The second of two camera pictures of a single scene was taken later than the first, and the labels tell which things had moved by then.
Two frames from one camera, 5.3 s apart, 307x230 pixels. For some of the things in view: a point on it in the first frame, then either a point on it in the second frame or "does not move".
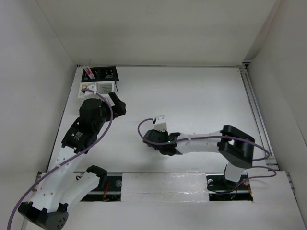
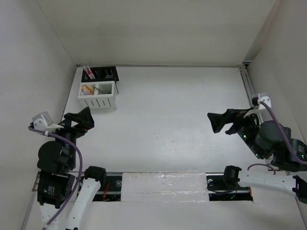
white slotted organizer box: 103,87 does not move
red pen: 88,74 does not move
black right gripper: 165,132 → 236,116
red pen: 91,72 does not move
